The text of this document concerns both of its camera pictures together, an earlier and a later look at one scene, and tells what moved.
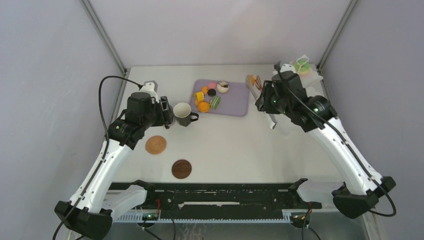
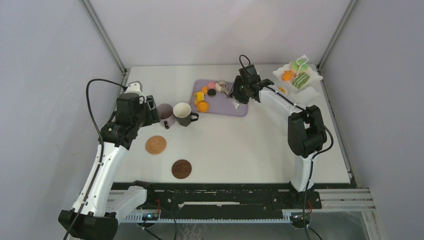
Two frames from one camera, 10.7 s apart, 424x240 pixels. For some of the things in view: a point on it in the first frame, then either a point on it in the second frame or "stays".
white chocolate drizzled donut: x=222 y=86 stays
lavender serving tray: x=235 y=101 stays
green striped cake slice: x=214 y=102 → x=300 y=80
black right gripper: x=263 y=103 → x=238 y=82
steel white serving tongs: x=271 y=119 → x=236 y=103
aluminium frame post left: x=104 y=36 stays
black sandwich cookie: x=211 y=92 stays
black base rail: x=222 y=197 stays
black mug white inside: x=182 y=112 stays
